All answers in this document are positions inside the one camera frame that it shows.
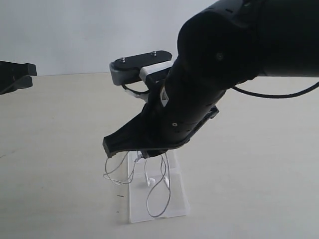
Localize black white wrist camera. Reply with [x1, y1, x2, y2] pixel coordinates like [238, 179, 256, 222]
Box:
[109, 50, 172, 86]

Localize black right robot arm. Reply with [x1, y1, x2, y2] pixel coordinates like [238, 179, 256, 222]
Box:
[103, 0, 319, 158]

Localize clear plastic storage case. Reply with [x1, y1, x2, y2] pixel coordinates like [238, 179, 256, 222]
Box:
[127, 150, 189, 223]

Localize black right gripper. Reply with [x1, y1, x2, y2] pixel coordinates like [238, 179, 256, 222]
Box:
[103, 59, 226, 158]

